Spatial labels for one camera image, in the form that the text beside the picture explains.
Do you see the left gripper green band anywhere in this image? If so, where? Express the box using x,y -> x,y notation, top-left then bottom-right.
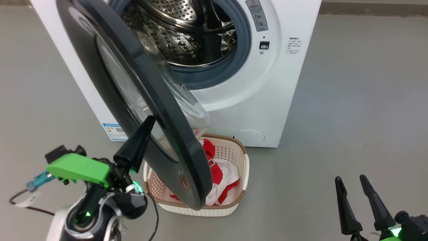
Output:
46,115 -> 156,220

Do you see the black round washing machine door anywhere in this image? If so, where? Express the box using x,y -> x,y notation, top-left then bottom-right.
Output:
56,0 -> 213,211

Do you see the cream plastic laundry basket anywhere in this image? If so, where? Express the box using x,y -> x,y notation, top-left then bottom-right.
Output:
143,133 -> 250,217

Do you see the white front-load washing machine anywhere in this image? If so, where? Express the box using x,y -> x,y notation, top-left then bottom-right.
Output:
30,0 -> 322,148

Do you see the blue energy label sticker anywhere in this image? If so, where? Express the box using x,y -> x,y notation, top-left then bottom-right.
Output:
102,123 -> 129,141

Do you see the teal cable connector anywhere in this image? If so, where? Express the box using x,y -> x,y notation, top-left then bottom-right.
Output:
26,171 -> 56,193

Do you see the white cable tag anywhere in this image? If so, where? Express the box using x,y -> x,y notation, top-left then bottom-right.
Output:
15,191 -> 42,208

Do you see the dark left camera cable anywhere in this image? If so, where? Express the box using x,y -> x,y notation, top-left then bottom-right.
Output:
9,188 -> 56,216

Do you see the red and white garment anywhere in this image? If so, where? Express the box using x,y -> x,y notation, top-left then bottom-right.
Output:
170,139 -> 240,206

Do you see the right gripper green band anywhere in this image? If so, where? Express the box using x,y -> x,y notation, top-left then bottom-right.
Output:
335,174 -> 428,241

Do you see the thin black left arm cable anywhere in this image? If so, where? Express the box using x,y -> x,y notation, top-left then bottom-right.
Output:
147,196 -> 159,241

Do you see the grey warning sticker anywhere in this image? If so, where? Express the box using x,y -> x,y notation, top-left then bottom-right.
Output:
246,0 -> 269,32

